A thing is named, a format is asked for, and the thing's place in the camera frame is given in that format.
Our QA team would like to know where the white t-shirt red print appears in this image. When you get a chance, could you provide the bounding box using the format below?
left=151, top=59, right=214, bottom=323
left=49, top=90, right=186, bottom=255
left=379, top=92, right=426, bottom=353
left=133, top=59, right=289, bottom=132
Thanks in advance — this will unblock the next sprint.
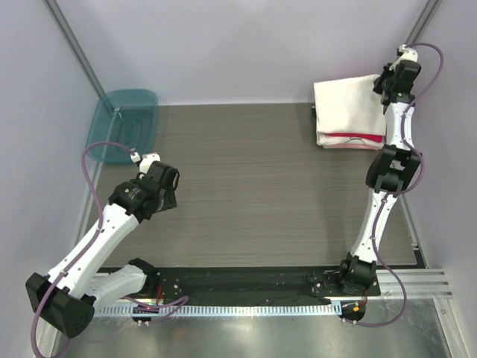
left=313, top=75, right=385, bottom=136

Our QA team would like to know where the teal plastic bin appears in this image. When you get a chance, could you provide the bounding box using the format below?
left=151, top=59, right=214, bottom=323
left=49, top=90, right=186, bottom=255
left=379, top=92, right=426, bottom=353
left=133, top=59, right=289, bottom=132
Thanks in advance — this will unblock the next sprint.
left=86, top=89, right=158, bottom=166

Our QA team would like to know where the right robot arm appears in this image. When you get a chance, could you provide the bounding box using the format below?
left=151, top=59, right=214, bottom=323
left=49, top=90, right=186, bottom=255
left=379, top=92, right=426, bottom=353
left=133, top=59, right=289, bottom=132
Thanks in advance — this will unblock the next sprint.
left=335, top=60, right=422, bottom=295

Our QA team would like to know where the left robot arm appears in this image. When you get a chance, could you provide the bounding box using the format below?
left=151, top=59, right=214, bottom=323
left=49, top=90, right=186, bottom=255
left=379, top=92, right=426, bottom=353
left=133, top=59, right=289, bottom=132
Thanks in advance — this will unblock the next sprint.
left=25, top=154, right=180, bottom=339

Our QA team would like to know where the folded white t-shirt stack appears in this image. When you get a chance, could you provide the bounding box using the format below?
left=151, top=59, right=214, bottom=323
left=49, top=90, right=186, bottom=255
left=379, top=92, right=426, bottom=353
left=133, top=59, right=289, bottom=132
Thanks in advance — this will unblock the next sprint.
left=316, top=131, right=384, bottom=150

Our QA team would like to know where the folded pink t-shirt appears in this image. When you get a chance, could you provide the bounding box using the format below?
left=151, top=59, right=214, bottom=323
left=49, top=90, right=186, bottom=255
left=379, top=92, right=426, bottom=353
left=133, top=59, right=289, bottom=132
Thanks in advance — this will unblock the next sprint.
left=326, top=133, right=384, bottom=143

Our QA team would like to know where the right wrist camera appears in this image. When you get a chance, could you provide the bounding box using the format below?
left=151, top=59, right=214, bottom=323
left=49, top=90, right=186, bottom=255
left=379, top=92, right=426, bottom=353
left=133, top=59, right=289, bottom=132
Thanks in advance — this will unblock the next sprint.
left=389, top=44, right=418, bottom=71

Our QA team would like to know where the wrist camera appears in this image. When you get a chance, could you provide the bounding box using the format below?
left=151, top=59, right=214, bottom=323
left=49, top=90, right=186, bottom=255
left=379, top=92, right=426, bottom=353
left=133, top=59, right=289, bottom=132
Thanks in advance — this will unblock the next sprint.
left=389, top=44, right=418, bottom=71
left=130, top=151, right=161, bottom=174

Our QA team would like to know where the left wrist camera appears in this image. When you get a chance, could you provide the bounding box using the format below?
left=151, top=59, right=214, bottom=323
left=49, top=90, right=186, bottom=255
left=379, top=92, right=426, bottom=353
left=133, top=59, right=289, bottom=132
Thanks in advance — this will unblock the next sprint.
left=130, top=151, right=161, bottom=174

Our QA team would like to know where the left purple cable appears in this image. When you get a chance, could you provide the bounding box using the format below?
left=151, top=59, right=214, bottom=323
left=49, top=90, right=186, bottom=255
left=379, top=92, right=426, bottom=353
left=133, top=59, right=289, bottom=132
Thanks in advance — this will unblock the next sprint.
left=31, top=141, right=189, bottom=358

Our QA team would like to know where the white slotted cable duct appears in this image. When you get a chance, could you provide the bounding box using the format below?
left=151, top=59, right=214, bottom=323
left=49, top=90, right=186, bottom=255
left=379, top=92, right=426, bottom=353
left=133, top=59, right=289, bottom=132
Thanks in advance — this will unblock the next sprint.
left=95, top=301, right=342, bottom=318

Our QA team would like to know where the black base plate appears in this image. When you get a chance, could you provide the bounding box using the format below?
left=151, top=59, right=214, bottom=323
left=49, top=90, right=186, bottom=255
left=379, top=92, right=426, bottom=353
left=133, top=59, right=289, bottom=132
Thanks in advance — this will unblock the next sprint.
left=145, top=266, right=381, bottom=301

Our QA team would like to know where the aluminium rail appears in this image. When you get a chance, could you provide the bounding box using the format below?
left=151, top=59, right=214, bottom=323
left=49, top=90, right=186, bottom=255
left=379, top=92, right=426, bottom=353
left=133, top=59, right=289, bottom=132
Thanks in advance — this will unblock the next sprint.
left=377, top=268, right=453, bottom=300

